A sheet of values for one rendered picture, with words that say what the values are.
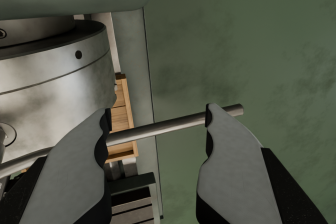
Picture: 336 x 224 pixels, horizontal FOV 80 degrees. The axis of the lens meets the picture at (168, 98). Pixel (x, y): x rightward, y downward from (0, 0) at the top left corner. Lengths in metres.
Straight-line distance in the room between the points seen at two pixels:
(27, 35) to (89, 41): 0.07
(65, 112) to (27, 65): 0.07
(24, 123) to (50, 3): 0.14
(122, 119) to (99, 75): 0.38
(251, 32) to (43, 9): 1.69
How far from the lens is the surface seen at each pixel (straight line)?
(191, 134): 2.00
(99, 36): 0.32
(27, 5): 0.23
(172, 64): 1.59
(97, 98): 0.31
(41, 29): 0.31
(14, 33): 0.30
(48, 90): 0.27
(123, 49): 0.94
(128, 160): 0.82
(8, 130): 0.28
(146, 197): 0.82
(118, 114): 0.66
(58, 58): 0.27
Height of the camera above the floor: 1.45
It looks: 58 degrees down
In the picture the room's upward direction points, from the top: 151 degrees clockwise
